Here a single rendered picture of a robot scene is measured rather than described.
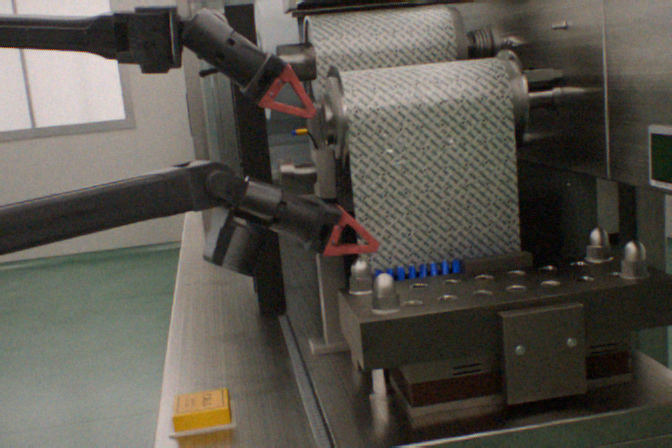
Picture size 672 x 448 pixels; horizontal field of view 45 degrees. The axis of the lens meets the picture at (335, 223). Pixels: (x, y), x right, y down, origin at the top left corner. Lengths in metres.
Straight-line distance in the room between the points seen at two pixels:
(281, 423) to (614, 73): 0.60
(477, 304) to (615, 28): 0.38
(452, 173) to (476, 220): 0.08
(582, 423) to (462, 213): 0.34
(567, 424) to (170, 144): 5.86
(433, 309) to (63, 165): 5.93
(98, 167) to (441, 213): 5.71
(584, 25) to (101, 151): 5.79
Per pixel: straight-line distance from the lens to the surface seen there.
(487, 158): 1.15
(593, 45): 1.13
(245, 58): 1.10
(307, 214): 1.07
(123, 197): 1.01
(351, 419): 1.01
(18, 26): 1.25
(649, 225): 1.42
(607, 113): 1.11
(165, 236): 6.76
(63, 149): 6.75
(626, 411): 1.02
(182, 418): 1.03
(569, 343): 1.00
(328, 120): 1.11
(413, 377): 0.98
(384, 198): 1.11
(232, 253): 1.06
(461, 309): 0.96
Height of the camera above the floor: 1.32
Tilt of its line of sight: 11 degrees down
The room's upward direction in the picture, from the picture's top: 5 degrees counter-clockwise
